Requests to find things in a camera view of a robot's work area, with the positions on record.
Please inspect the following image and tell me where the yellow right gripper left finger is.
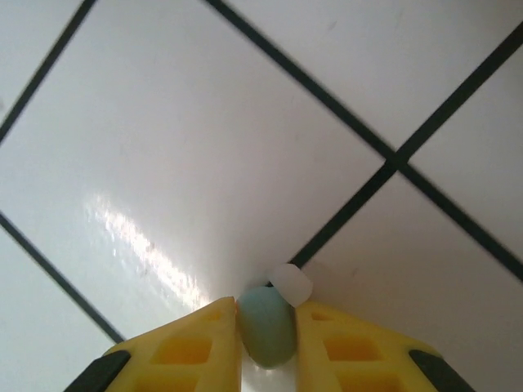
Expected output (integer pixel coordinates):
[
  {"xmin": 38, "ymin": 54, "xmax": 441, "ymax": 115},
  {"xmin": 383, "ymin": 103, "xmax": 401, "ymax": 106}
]
[{"xmin": 65, "ymin": 296, "xmax": 243, "ymax": 392}]

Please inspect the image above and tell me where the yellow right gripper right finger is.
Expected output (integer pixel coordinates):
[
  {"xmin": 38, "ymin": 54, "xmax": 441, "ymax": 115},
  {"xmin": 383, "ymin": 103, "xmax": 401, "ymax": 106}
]
[{"xmin": 294, "ymin": 299, "xmax": 476, "ymax": 392}]

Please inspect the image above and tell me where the light blue wireless earbud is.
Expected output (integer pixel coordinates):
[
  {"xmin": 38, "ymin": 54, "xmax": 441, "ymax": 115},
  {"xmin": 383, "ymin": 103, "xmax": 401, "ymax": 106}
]
[{"xmin": 237, "ymin": 264, "xmax": 315, "ymax": 369}]

